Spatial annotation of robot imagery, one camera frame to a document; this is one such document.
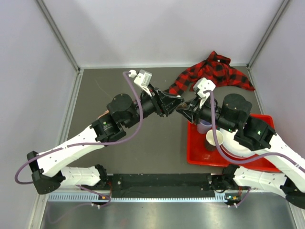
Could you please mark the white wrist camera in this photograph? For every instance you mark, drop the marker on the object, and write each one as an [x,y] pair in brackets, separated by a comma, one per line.
[201,89]
[141,79]

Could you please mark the white plate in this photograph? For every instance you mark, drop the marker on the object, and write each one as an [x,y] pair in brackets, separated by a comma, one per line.
[232,147]

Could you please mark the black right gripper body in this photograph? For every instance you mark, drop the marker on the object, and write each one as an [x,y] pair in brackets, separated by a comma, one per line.
[198,115]

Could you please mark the lavender plastic cup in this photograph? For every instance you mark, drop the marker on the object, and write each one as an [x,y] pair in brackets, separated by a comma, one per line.
[203,127]

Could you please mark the red plastic tray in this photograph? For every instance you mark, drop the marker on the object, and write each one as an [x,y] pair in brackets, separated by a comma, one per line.
[197,154]

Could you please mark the white slotted cable duct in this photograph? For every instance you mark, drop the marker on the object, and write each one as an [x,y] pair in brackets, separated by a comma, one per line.
[90,197]

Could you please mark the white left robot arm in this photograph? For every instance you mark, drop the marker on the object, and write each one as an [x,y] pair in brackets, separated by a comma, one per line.
[51,170]

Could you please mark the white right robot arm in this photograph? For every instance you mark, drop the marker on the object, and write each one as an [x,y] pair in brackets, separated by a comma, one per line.
[259,138]

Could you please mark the red black plaid shirt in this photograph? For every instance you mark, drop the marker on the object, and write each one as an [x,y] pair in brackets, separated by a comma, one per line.
[215,68]

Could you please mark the white paper cup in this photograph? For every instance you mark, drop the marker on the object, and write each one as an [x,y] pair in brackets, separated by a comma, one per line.
[209,142]

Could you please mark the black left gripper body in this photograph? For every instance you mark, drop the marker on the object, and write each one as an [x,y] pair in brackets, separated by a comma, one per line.
[158,104]

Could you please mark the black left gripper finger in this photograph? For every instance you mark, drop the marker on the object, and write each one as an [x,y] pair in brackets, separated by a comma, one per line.
[169,105]
[168,97]

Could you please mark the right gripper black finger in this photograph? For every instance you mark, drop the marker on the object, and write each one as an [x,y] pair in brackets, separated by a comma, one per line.
[191,104]
[186,113]

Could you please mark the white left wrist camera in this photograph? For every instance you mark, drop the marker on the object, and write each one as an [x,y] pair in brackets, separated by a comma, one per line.
[141,79]

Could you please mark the glitter nail polish bottle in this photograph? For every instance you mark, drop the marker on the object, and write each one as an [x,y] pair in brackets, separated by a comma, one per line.
[182,105]

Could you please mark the mannequin hand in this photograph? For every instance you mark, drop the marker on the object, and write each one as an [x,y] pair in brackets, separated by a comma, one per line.
[105,113]

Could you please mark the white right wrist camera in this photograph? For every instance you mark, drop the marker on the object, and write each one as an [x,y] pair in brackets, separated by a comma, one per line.
[201,89]

